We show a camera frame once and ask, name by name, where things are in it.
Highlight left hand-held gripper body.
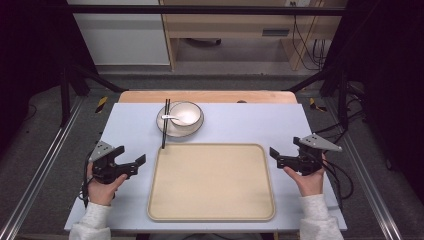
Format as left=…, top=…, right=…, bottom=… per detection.
left=88, top=140, right=130, bottom=185

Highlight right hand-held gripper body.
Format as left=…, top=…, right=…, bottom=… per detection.
left=296, top=132, right=343, bottom=177

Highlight person's right hand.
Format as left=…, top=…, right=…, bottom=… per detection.
left=283, top=153, right=327, bottom=198

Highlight person's left hand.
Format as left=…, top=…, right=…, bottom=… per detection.
left=86, top=161, right=129, bottom=207

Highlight yellow black floor tape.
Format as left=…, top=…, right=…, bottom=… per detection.
left=95, top=96, right=109, bottom=114
left=308, top=97, right=328, bottom=113

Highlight black chopstick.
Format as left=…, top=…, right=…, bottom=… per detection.
left=162, top=98, right=171, bottom=150
left=161, top=98, right=169, bottom=150

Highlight white round plate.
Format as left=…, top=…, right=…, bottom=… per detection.
left=155, top=101, right=205, bottom=139

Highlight pale blue table board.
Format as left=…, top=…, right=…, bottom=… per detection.
left=63, top=102, right=348, bottom=234

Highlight beige rectangular tray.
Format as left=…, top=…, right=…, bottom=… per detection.
left=146, top=142, right=277, bottom=223

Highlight white bowl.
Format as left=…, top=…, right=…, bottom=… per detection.
left=168, top=100, right=205, bottom=128

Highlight black curtain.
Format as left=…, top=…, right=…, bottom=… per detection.
left=0, top=0, right=98, bottom=153
left=322, top=0, right=424, bottom=204

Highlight grey label on desk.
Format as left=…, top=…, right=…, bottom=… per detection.
left=261, top=28, right=291, bottom=38

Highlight white cabinet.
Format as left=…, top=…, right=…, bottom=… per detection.
left=66, top=0, right=171, bottom=67

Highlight light wooden desk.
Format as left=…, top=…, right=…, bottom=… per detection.
left=159, top=0, right=348, bottom=72

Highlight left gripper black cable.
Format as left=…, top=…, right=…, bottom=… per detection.
left=77, top=149, right=96, bottom=209

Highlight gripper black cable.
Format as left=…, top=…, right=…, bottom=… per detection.
left=320, top=151, right=355, bottom=212
left=77, top=149, right=96, bottom=209

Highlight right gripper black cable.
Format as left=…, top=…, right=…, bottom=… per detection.
left=320, top=151, right=355, bottom=212

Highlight black floor cables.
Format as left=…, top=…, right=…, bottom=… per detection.
left=312, top=81, right=368, bottom=136

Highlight black metal frame strut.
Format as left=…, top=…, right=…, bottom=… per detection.
left=285, top=65, right=352, bottom=132
left=59, top=63, right=130, bottom=128

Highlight aluminium floor rail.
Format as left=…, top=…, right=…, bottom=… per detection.
left=0, top=95, right=85, bottom=240
left=323, top=96, right=405, bottom=240

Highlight bundle of black wall cables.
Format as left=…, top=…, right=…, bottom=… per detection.
left=288, top=0, right=329, bottom=72

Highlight black horizontal frame bar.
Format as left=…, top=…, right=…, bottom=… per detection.
left=65, top=4, right=348, bottom=16

